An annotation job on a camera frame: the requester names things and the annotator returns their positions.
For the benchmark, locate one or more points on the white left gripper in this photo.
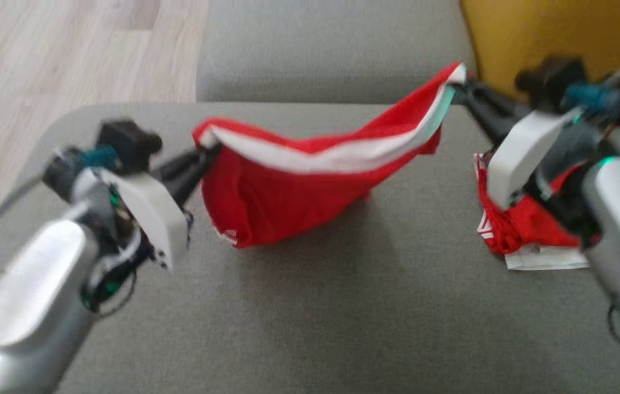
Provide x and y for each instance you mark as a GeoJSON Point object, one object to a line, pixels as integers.
{"type": "Point", "coordinates": [162, 224]}

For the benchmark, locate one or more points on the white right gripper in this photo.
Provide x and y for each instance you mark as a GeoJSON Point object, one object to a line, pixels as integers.
{"type": "Point", "coordinates": [512, 164]}

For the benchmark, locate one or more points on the red shirt with white trim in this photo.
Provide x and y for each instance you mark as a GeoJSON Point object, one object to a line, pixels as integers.
{"type": "Point", "coordinates": [277, 202]}

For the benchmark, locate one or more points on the red pants with white stripes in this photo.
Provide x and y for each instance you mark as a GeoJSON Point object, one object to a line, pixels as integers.
{"type": "Point", "coordinates": [528, 227]}

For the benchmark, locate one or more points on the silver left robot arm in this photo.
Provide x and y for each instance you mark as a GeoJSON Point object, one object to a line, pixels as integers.
{"type": "Point", "coordinates": [19, 306]}

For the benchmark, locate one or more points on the yellow sofa back cushion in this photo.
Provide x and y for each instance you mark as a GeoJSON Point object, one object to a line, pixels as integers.
{"type": "Point", "coordinates": [561, 27]}

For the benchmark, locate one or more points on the grey sofa back cushion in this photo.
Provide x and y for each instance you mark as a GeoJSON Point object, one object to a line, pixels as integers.
{"type": "Point", "coordinates": [331, 49]}

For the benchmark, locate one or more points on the grey sofa seat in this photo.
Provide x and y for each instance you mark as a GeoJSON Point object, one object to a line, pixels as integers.
{"type": "Point", "coordinates": [342, 317]}

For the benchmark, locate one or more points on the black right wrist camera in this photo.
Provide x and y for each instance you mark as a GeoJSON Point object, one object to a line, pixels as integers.
{"type": "Point", "coordinates": [550, 79]}

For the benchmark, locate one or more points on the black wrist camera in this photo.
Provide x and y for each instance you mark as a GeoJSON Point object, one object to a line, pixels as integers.
{"type": "Point", "coordinates": [126, 145]}
{"type": "Point", "coordinates": [550, 79]}

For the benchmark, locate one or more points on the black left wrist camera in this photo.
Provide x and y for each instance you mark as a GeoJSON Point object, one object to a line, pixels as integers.
{"type": "Point", "coordinates": [126, 145]}

